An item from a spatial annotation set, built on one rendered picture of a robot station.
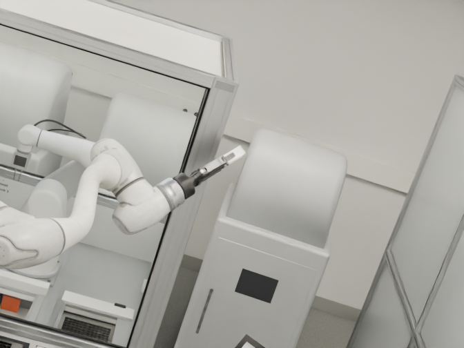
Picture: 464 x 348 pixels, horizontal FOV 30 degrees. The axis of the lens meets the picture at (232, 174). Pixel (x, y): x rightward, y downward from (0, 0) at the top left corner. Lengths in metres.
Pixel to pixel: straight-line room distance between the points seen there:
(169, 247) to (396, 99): 3.41
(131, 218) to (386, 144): 3.77
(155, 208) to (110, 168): 0.17
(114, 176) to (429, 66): 3.81
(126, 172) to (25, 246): 0.58
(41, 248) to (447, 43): 4.33
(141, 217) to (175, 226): 0.35
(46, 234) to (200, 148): 0.82
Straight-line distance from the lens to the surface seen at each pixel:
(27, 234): 2.03
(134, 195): 2.51
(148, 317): 2.97
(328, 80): 5.94
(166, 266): 2.88
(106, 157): 2.51
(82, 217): 2.25
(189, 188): 2.55
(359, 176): 6.06
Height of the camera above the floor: 2.48
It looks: 16 degrees down
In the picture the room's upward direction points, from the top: 18 degrees clockwise
